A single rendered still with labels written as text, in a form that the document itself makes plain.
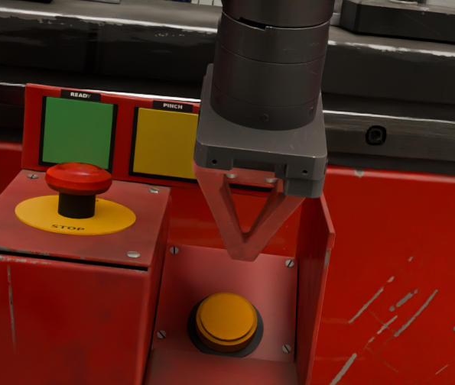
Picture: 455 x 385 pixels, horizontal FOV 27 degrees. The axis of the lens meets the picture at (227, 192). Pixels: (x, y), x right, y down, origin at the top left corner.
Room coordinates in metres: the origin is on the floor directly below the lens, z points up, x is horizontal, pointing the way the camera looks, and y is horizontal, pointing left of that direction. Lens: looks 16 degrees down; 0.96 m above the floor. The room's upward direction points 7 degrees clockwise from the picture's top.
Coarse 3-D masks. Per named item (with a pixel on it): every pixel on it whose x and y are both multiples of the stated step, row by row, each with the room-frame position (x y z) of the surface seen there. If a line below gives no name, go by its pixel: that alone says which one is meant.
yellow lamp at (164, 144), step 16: (144, 112) 0.63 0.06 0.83; (160, 112) 0.63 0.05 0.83; (176, 112) 0.63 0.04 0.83; (144, 128) 0.63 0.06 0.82; (160, 128) 0.63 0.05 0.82; (176, 128) 0.63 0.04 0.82; (192, 128) 0.63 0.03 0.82; (144, 144) 0.63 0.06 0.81; (160, 144) 0.63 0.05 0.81; (176, 144) 0.63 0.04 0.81; (192, 144) 0.63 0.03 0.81; (144, 160) 0.63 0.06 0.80; (160, 160) 0.63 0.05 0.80; (176, 160) 0.63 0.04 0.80; (192, 160) 0.63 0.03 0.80; (176, 176) 0.63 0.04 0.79; (192, 176) 0.63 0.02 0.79
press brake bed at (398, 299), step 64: (0, 128) 0.76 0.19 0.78; (384, 128) 0.81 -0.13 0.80; (448, 128) 0.82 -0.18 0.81; (0, 192) 0.75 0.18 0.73; (192, 192) 0.78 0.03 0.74; (384, 192) 0.81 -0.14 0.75; (448, 192) 0.82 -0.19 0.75; (384, 256) 0.81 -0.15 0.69; (448, 256) 0.82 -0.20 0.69; (320, 320) 0.80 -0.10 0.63; (384, 320) 0.81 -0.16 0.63; (448, 320) 0.82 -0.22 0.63; (320, 384) 0.80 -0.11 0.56; (384, 384) 0.81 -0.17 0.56; (448, 384) 0.83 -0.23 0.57
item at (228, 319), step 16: (208, 304) 0.55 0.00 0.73; (224, 304) 0.56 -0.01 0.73; (240, 304) 0.56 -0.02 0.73; (208, 320) 0.54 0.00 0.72; (224, 320) 0.55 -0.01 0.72; (240, 320) 0.55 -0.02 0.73; (256, 320) 0.55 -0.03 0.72; (208, 336) 0.54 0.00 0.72; (224, 336) 0.54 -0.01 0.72; (240, 336) 0.54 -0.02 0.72
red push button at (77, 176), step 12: (60, 168) 0.54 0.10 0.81; (72, 168) 0.54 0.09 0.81; (84, 168) 0.55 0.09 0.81; (96, 168) 0.55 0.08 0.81; (48, 180) 0.54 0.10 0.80; (60, 180) 0.53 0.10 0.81; (72, 180) 0.53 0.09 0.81; (84, 180) 0.53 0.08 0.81; (96, 180) 0.54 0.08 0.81; (108, 180) 0.54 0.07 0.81; (60, 192) 0.54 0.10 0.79; (72, 192) 0.53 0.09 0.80; (84, 192) 0.53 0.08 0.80; (96, 192) 0.54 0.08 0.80; (60, 204) 0.54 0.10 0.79; (72, 204) 0.54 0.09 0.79; (84, 204) 0.54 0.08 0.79; (72, 216) 0.54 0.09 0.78; (84, 216) 0.54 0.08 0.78
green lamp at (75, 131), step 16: (48, 112) 0.63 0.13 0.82; (64, 112) 0.63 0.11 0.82; (80, 112) 0.63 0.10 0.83; (96, 112) 0.63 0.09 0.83; (112, 112) 0.63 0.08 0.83; (48, 128) 0.63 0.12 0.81; (64, 128) 0.63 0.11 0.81; (80, 128) 0.63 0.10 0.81; (96, 128) 0.63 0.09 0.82; (48, 144) 0.63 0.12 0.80; (64, 144) 0.63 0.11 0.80; (80, 144) 0.63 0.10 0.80; (96, 144) 0.63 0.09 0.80; (48, 160) 0.63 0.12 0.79; (64, 160) 0.63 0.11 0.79; (80, 160) 0.63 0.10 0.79; (96, 160) 0.63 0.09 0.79
